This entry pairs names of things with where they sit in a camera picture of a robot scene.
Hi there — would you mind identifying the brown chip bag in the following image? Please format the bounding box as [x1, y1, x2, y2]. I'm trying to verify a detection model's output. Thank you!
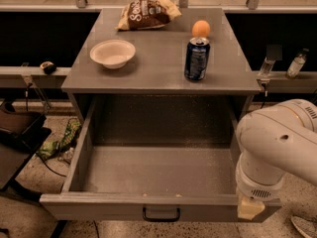
[117, 0, 181, 31]

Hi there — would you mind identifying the grey drawer cabinet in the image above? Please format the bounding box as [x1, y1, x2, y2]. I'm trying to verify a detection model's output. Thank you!
[62, 8, 259, 148]

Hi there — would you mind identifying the grey sneaker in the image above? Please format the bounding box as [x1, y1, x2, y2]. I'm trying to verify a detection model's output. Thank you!
[291, 215, 317, 238]

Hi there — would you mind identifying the green snack bag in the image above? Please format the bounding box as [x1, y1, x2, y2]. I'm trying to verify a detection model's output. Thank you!
[36, 118, 81, 161]

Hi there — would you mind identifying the white bowl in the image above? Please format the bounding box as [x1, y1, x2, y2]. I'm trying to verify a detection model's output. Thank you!
[90, 40, 136, 69]

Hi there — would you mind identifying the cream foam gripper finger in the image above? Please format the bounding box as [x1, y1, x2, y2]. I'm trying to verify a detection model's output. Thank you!
[237, 190, 265, 220]

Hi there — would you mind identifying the orange fruit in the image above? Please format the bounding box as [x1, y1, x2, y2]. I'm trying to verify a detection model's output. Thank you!
[192, 20, 210, 38]

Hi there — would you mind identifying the grey top drawer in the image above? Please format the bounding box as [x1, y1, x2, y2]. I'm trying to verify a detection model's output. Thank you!
[39, 96, 282, 224]

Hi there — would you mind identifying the clear water bottle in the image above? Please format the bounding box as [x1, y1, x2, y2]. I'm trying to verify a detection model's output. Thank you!
[258, 45, 282, 82]

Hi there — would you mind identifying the blue soda can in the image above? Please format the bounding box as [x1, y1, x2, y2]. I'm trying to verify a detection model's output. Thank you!
[184, 37, 210, 80]

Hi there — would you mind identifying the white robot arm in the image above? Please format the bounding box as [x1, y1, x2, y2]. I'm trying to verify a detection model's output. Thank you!
[236, 99, 317, 220]

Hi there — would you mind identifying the black tape measure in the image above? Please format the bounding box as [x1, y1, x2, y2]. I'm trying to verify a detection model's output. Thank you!
[40, 61, 56, 74]

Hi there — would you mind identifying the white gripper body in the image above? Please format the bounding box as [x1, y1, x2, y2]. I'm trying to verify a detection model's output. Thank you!
[236, 152, 284, 201]

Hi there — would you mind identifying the black stand frame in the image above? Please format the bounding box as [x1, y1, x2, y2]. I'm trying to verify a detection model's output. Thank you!
[0, 101, 52, 205]

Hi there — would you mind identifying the black floor cable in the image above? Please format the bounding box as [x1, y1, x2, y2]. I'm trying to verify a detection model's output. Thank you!
[34, 152, 68, 179]

